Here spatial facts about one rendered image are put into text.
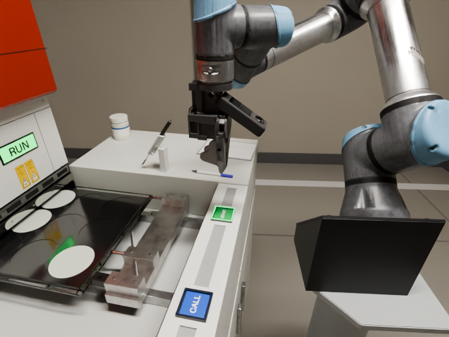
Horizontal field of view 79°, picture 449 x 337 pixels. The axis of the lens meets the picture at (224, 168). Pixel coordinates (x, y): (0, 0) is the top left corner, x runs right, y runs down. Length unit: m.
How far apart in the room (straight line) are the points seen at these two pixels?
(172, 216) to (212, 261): 0.28
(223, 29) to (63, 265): 0.63
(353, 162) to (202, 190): 0.45
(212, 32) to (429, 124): 0.43
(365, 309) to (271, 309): 0.98
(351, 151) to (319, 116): 2.19
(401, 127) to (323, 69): 2.18
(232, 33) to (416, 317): 0.73
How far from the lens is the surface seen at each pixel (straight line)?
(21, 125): 0.94
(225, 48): 0.54
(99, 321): 0.75
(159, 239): 0.80
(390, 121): 0.68
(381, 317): 0.79
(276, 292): 1.78
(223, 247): 0.64
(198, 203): 0.92
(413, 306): 0.85
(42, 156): 1.00
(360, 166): 0.73
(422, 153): 0.65
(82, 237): 0.85
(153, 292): 0.72
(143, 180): 0.95
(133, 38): 2.83
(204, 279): 0.59
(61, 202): 1.02
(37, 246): 0.87
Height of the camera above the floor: 1.42
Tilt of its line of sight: 30 degrees down
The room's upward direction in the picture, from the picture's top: straight up
